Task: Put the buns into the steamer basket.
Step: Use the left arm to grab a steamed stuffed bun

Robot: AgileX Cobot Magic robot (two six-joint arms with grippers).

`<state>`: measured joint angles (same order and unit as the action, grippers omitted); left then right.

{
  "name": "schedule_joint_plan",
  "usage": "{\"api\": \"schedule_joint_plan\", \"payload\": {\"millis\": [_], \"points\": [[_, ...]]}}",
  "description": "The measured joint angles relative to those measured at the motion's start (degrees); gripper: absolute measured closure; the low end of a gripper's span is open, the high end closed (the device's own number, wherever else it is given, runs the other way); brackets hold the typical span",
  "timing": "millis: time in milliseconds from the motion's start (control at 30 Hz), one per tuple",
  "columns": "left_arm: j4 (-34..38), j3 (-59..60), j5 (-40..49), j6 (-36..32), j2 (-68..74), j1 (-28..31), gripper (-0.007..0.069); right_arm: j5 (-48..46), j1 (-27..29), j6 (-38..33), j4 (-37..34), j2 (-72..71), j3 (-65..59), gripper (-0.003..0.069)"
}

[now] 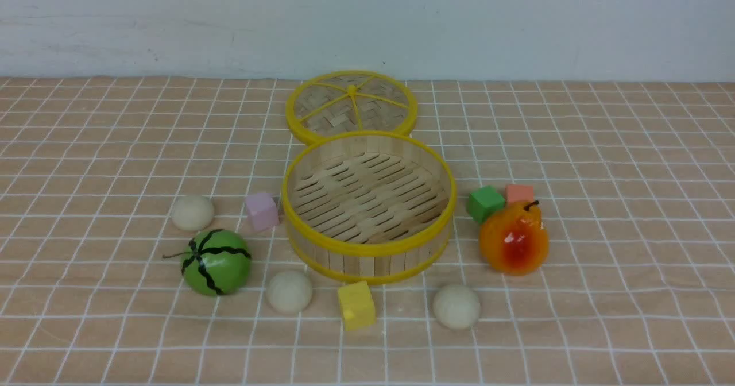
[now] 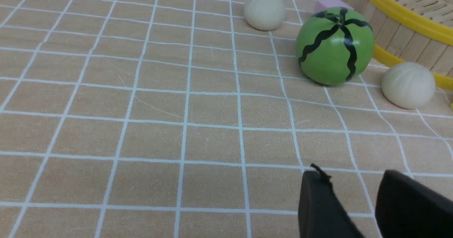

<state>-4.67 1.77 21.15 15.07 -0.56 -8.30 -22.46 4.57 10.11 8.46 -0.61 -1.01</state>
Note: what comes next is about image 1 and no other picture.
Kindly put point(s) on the white bun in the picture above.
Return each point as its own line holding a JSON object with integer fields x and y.
{"x": 192, "y": 212}
{"x": 289, "y": 292}
{"x": 456, "y": 307}

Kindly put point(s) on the bamboo steamer tray yellow rim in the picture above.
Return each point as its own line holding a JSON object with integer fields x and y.
{"x": 369, "y": 206}

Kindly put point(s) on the bamboo steamer lid yellow rim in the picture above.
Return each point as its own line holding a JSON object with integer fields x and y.
{"x": 348, "y": 100}

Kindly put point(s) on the pink foam cube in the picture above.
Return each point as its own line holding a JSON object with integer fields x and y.
{"x": 262, "y": 211}

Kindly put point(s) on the green foam cube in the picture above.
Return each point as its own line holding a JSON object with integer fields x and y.
{"x": 484, "y": 202}

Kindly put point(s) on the yellow foam cube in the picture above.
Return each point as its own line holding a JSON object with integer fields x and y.
{"x": 357, "y": 306}

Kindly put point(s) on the orange foam cube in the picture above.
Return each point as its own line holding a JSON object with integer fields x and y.
{"x": 518, "y": 192}

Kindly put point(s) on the orange toy pear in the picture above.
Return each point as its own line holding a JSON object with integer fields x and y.
{"x": 514, "y": 240}

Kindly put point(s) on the green toy watermelon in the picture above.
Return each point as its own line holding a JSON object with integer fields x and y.
{"x": 215, "y": 262}

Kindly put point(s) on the checked tan tablecloth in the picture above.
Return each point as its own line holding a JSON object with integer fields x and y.
{"x": 171, "y": 231}

